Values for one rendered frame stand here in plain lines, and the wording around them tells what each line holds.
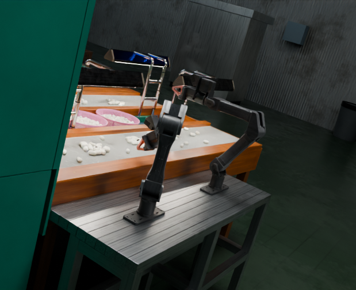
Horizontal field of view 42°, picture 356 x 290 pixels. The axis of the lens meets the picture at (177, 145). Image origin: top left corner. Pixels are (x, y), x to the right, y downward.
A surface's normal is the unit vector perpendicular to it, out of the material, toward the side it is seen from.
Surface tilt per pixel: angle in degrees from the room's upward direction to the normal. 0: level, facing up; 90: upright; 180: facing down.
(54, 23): 90
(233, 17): 90
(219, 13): 90
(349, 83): 90
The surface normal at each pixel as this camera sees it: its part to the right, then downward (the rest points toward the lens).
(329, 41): -0.52, 0.10
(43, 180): 0.78, 0.37
